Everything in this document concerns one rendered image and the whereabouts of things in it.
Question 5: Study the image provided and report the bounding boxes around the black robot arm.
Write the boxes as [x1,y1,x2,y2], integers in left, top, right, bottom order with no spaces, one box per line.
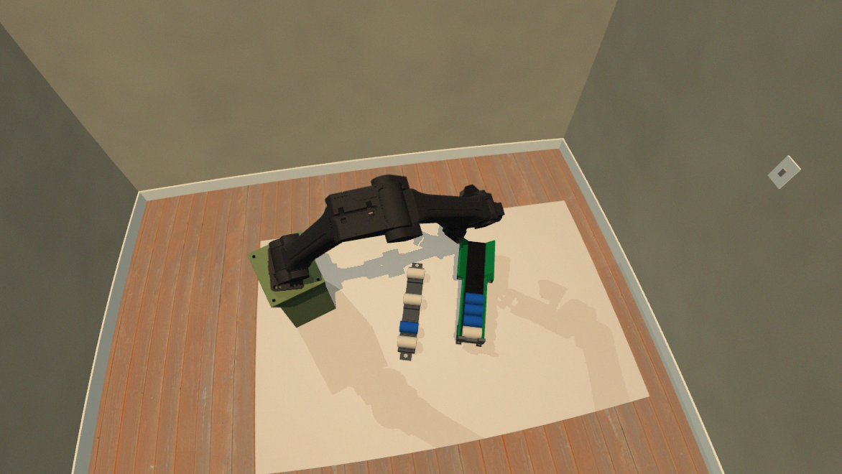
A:
[268,175,505,292]

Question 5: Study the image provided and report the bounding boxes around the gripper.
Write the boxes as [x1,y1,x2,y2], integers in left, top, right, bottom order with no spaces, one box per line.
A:
[437,222,467,243]

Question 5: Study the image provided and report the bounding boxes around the beige cylinder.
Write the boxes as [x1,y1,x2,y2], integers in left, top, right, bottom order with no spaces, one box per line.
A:
[403,293,422,306]
[462,326,482,339]
[397,335,417,349]
[407,267,425,279]

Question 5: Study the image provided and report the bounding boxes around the blue plastic bar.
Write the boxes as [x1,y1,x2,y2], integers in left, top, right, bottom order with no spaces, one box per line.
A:
[399,321,419,334]
[463,315,483,327]
[464,292,484,305]
[464,304,484,316]

